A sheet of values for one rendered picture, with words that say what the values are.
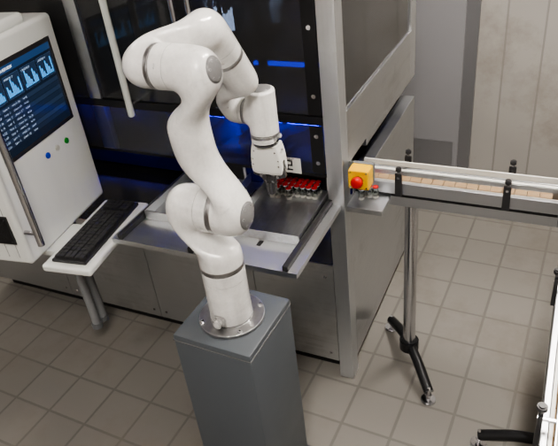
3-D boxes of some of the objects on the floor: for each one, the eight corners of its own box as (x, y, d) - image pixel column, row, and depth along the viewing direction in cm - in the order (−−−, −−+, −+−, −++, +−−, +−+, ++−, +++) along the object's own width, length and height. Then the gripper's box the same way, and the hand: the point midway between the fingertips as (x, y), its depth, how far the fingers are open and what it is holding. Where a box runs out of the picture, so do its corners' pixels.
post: (345, 365, 269) (308, -220, 154) (358, 368, 267) (331, -222, 151) (340, 375, 265) (298, -219, 149) (353, 379, 262) (321, -222, 147)
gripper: (236, 141, 177) (245, 195, 187) (283, 146, 171) (290, 202, 181) (248, 130, 182) (256, 183, 192) (294, 134, 176) (299, 188, 187)
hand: (272, 187), depth 186 cm, fingers closed
